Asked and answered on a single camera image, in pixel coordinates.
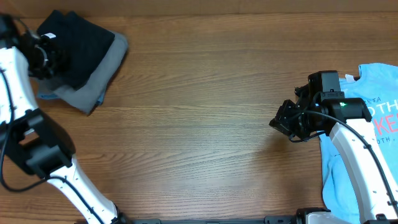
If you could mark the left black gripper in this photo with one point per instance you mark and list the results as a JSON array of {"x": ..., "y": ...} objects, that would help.
[{"x": 55, "y": 54}]

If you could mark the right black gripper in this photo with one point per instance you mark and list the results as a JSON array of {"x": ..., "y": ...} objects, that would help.
[{"x": 282, "y": 123}]

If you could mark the black t-shirt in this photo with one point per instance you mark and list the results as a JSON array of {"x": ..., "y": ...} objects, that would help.
[{"x": 85, "y": 43}]

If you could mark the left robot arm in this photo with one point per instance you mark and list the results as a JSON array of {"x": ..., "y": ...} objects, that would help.
[{"x": 33, "y": 140}]

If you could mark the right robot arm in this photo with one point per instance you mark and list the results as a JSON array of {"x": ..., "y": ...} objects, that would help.
[{"x": 322, "y": 108}]

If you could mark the folded grey shorts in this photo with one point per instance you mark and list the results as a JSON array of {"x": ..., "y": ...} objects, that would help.
[{"x": 90, "y": 95}]

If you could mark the light blue printed t-shirt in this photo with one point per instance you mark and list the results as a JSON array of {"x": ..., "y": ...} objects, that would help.
[{"x": 377, "y": 86}]

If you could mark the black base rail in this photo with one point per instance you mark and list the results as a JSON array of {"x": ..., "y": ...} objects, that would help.
[{"x": 271, "y": 219}]

